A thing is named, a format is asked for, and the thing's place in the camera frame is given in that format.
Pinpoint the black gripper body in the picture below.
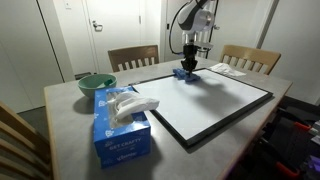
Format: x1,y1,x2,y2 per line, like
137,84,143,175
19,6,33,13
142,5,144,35
180,44,200,69

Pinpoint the blue microfibre cloth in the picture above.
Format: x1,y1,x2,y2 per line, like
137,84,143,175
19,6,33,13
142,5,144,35
172,67,202,83

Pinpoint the black framed whiteboard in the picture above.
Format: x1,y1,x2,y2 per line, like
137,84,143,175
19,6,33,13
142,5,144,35
130,67,274,148

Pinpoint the crumpled white paper towel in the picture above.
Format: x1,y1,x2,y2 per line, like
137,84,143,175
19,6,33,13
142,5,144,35
209,62,248,78

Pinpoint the dark brown wooden chair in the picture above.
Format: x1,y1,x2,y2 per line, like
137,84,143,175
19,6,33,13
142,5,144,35
107,44,160,74

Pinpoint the light wooden chair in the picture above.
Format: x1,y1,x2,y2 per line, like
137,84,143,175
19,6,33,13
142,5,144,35
219,44,282,76
0,100,54,180

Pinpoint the white tissue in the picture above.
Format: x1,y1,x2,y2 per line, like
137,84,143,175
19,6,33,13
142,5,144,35
107,90,160,122

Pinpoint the green bowl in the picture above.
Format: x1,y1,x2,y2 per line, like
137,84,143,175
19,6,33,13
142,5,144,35
77,73,118,100

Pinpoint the blue tissue box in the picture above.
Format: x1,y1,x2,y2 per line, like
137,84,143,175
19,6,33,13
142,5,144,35
92,85,152,170

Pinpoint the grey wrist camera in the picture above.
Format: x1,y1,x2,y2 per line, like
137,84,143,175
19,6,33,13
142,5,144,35
196,40,214,50

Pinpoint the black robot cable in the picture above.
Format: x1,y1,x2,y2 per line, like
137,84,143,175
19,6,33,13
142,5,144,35
167,2,190,56

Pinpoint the black clamp orange handle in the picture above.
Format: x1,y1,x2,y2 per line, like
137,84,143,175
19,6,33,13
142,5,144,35
278,108,314,134
258,136,302,179

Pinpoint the aluminium mounting rail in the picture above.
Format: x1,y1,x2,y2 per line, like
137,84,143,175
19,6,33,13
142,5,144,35
299,154,320,180

